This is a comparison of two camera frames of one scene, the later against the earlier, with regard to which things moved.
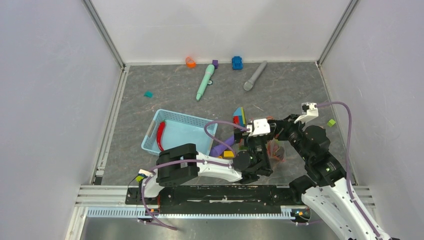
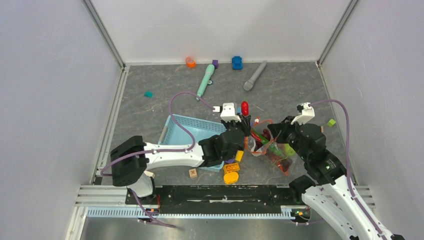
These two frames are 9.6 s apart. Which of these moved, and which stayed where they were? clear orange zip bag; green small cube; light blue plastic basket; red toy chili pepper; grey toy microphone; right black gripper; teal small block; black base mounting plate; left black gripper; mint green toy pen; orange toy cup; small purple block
Moved: red toy chili pepper; clear orange zip bag; light blue plastic basket; left black gripper
Stayed: teal small block; green small cube; right black gripper; small purple block; grey toy microphone; orange toy cup; black base mounting plate; mint green toy pen
